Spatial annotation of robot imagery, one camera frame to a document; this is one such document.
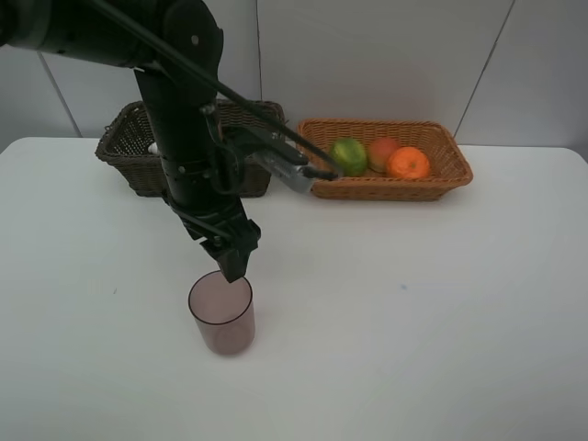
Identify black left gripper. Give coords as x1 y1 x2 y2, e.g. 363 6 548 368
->
163 190 261 283

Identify translucent purple plastic cup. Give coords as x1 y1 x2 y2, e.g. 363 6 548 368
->
188 271 255 356

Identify pink squeeze bottle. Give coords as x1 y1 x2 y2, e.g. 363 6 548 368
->
148 143 159 155

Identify green lime fruit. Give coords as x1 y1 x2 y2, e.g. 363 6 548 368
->
330 138 368 177

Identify red-orange peach fruit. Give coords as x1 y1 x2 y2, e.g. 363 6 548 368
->
367 137 401 174

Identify orange mandarin fruit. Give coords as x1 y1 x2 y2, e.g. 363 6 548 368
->
386 147 431 179

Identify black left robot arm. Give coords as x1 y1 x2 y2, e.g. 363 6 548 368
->
1 1 261 282

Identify dark brown wicker basket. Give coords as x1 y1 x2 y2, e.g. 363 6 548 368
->
96 99 287 198

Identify tan wicker basket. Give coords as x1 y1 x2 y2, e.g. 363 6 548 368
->
298 119 473 201

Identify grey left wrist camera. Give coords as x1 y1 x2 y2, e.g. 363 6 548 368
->
224 126 314 193

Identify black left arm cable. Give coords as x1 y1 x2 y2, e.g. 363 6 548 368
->
91 0 344 181

